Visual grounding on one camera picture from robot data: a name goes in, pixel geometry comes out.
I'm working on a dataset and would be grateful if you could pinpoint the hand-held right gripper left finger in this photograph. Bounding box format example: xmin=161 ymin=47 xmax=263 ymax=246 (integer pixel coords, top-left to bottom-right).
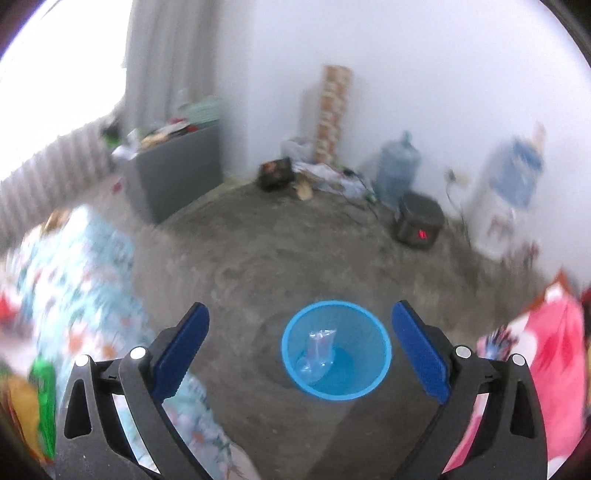
xmin=55 ymin=302 xmax=213 ymax=480

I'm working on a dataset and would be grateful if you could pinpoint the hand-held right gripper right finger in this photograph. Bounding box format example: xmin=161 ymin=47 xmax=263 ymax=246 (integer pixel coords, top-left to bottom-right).
xmin=392 ymin=300 xmax=550 ymax=480

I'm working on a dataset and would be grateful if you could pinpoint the blue mesh wastebasket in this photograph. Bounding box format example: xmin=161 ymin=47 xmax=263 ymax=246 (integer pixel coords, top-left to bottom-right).
xmin=281 ymin=301 xmax=392 ymax=401

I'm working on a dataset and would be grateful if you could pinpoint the clear plastic wrapper in bin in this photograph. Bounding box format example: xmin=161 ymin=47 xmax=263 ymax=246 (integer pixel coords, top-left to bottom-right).
xmin=295 ymin=329 xmax=338 ymax=385

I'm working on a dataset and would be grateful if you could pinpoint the floral printed blanket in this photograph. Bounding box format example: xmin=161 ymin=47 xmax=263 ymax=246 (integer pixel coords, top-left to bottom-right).
xmin=9 ymin=205 xmax=259 ymax=480

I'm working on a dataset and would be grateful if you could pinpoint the pink red bag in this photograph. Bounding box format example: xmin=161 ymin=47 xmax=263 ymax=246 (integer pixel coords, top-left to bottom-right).
xmin=443 ymin=272 xmax=589 ymax=476

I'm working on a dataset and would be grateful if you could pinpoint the black heater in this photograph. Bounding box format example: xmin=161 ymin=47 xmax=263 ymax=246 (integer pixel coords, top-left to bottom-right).
xmin=394 ymin=191 xmax=445 ymax=251

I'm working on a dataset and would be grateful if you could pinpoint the green snack packet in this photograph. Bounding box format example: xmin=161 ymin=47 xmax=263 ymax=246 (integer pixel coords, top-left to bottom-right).
xmin=28 ymin=360 xmax=57 ymax=457

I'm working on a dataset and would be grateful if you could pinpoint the white water dispenser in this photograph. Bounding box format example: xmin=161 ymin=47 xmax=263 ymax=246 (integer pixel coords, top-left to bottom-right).
xmin=466 ymin=122 xmax=548 ymax=259

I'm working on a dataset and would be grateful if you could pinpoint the orange snack packet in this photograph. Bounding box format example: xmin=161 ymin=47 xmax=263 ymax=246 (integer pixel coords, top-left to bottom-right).
xmin=0 ymin=374 xmax=47 ymax=462

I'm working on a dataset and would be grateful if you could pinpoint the grey cabinet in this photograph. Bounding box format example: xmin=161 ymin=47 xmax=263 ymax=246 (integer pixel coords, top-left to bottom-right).
xmin=121 ymin=124 xmax=225 ymax=224

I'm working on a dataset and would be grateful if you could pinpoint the large blue water jug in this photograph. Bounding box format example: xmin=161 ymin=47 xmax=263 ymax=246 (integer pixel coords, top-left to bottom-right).
xmin=375 ymin=131 xmax=422 ymax=208

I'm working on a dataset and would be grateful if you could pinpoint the pile of floor litter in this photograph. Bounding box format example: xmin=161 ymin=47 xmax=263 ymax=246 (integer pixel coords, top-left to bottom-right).
xmin=281 ymin=137 xmax=376 ymax=202

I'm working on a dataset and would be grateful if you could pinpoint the black crate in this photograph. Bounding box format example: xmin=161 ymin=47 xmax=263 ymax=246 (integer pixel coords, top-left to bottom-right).
xmin=259 ymin=157 xmax=296 ymax=191

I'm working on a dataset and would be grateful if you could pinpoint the balcony railing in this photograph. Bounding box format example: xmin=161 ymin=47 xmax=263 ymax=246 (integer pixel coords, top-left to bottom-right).
xmin=0 ymin=124 xmax=125 ymax=250

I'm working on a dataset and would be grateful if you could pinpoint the pile of mixed clutter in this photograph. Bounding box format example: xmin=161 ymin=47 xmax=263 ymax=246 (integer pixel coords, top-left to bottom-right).
xmin=111 ymin=97 xmax=223 ymax=160

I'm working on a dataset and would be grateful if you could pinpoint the tall patterned box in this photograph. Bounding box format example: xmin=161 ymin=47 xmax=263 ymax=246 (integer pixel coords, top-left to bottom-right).
xmin=314 ymin=65 xmax=354 ymax=164

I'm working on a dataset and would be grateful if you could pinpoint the grey curtain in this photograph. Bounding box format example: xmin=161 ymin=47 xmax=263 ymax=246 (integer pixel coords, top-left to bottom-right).
xmin=124 ymin=0 xmax=222 ymax=121

